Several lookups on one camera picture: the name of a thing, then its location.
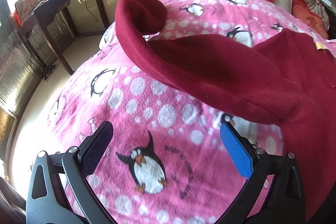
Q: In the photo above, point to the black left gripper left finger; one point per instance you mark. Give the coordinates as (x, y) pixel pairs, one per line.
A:
(59, 191)

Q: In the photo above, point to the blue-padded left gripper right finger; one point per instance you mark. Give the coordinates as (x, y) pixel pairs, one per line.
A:
(273, 191)

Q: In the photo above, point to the dark red fleece sweater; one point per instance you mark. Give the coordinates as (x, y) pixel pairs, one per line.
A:
(284, 80)

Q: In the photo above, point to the pink penguin fleece blanket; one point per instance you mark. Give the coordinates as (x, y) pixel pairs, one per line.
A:
(166, 162)

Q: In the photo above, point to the dark wooden desk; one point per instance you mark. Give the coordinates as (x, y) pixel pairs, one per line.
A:
(43, 16)

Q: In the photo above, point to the small red heart cushion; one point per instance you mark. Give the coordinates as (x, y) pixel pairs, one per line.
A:
(301, 11)

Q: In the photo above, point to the patterned box on desk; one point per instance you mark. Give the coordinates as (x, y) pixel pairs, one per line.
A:
(26, 7)

